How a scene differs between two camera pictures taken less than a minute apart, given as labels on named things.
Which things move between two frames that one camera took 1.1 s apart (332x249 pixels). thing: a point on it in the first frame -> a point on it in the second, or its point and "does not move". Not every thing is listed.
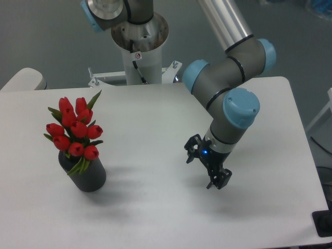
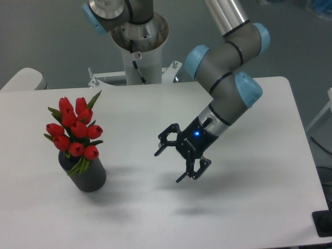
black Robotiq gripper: (212, 159) -> (194, 140)
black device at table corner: (322, 221) does not move
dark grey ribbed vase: (91, 179) does not move
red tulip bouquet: (75, 133) does not move
